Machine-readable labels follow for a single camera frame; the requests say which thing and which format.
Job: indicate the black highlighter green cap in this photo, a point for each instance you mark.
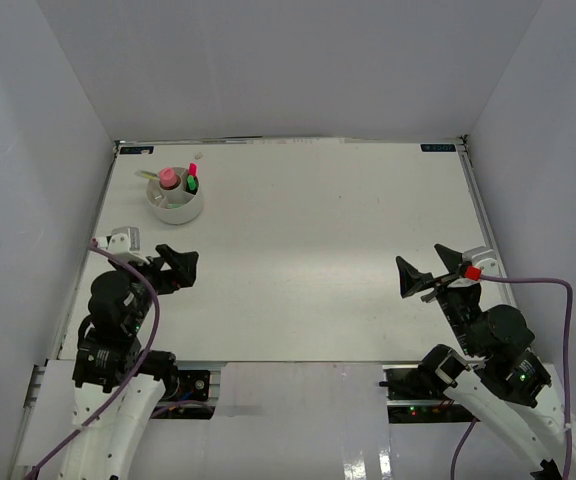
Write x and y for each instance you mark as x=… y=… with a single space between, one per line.
x=191 y=184

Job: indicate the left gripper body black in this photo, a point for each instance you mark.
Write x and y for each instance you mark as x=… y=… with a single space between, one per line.
x=152 y=271

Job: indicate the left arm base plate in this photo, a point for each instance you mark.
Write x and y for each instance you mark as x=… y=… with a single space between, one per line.
x=192 y=395

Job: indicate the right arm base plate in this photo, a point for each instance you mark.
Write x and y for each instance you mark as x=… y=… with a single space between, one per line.
x=408 y=402

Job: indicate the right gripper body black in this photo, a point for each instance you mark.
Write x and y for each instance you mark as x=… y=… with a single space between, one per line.
x=460 y=305

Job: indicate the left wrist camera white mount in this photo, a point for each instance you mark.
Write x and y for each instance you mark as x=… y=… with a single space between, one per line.
x=123 y=240

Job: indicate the right blue table label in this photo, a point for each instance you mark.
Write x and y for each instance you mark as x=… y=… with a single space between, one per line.
x=437 y=147

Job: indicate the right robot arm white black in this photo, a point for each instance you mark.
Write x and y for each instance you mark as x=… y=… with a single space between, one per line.
x=494 y=373

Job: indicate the blue table label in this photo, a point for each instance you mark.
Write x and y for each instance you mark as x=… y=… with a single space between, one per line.
x=136 y=150
x=437 y=147

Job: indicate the left blue table label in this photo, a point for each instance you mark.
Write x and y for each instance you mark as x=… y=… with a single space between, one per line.
x=136 y=150

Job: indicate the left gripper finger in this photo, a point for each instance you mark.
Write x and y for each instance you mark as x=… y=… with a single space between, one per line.
x=188 y=259
x=128 y=245

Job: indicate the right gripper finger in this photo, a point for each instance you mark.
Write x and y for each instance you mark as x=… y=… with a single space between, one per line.
x=413 y=282
x=453 y=260

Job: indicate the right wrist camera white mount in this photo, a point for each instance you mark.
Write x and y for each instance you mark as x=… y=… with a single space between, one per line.
x=476 y=262

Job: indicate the white round divided organizer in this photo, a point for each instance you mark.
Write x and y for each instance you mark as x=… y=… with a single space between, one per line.
x=158 y=198

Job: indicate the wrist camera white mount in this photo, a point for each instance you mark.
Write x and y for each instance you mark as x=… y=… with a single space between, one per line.
x=123 y=240
x=476 y=262

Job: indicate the pink capped crayon tube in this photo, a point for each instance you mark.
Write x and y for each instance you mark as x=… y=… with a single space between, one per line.
x=168 y=179

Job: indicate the black highlighter pink cap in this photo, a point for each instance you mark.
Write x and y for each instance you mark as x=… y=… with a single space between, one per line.
x=193 y=169

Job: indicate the yellow pen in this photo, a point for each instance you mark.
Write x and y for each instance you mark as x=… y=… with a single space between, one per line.
x=147 y=175

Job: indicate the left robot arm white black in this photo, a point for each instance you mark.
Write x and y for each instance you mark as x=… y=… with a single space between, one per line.
x=118 y=376

